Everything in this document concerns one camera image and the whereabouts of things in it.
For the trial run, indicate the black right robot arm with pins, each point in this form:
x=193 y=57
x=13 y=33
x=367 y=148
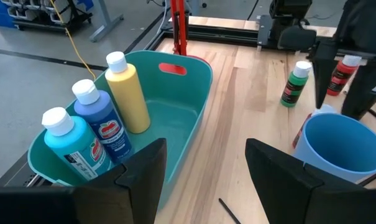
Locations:
x=290 y=9

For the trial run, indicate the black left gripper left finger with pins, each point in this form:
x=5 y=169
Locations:
x=138 y=193

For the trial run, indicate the gray desk leg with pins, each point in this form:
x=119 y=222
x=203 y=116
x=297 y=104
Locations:
x=104 y=18

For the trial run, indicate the large purple paint bottle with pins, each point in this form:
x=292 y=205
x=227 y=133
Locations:
x=97 y=115

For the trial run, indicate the small green paint bottle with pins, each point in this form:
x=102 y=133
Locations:
x=295 y=87

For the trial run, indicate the silver ferrule black paintbrush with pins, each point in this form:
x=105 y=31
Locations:
x=374 y=177

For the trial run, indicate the large yellow paint bottle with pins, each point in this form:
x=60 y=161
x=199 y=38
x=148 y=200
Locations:
x=128 y=93

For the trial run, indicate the small red paint bottle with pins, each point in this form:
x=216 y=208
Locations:
x=341 y=77

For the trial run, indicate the teal plastic bin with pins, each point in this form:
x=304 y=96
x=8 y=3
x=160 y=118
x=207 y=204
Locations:
x=175 y=112

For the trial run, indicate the small dark paint bottle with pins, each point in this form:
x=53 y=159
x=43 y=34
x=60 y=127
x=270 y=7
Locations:
x=361 y=102

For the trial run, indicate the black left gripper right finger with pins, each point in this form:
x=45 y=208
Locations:
x=299 y=199

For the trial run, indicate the blue plastic cup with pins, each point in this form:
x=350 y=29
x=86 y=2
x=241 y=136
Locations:
x=340 y=146

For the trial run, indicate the small maroon paint bottle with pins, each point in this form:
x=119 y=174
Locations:
x=301 y=132

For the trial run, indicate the large light blue paint bottle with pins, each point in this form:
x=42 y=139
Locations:
x=72 y=143

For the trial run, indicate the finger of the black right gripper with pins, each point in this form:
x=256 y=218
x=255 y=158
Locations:
x=369 y=73
x=323 y=77

